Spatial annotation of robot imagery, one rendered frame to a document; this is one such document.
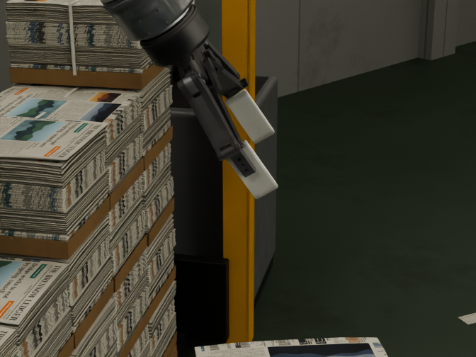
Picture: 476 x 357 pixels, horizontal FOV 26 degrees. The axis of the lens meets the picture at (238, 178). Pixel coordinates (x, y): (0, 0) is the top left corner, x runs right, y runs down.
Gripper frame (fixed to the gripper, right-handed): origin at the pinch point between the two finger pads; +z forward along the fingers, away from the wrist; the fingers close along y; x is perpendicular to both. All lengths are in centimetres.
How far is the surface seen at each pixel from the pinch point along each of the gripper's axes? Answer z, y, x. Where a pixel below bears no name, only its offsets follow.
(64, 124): 20, -112, -65
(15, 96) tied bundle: 15, -138, -82
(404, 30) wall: 238, -578, -16
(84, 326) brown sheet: 57, -86, -82
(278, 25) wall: 157, -490, -75
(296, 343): 37.0, -14.7, -16.3
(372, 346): 43.3, -14.5, -6.8
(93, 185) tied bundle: 33, -102, -65
